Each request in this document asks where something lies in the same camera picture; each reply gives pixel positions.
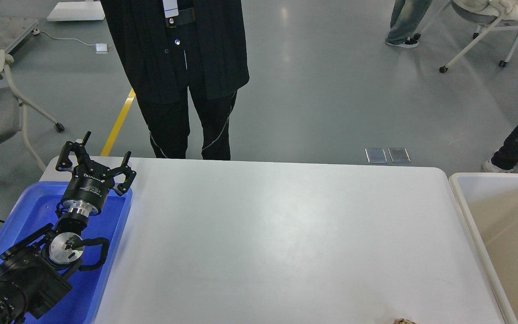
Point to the white flat board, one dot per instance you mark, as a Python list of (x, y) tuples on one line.
[(77, 11)]

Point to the metal floor plate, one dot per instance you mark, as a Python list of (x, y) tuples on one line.
[(376, 155), (399, 155)]

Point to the left metal floor plate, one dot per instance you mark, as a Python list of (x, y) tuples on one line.
[(376, 155)]

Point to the white power adapter with cable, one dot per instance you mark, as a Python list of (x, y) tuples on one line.
[(99, 48)]

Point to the white rolling chair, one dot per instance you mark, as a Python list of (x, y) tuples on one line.
[(488, 15)]

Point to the right metal floor plate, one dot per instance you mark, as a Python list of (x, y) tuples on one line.
[(399, 155)]

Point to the brown paper ball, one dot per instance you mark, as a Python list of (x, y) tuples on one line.
[(403, 321)]

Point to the person in grey jeans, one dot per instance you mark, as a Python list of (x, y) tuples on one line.
[(405, 18)]

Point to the grey metal platform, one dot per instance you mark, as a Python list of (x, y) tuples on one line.
[(13, 30)]

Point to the blue plastic tray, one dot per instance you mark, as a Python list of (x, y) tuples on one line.
[(35, 208)]

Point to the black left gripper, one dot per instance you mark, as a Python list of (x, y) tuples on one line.
[(87, 187)]

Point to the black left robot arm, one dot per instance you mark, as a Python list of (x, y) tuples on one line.
[(34, 272)]

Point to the person in black clothes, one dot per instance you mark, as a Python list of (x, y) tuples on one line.
[(173, 51)]

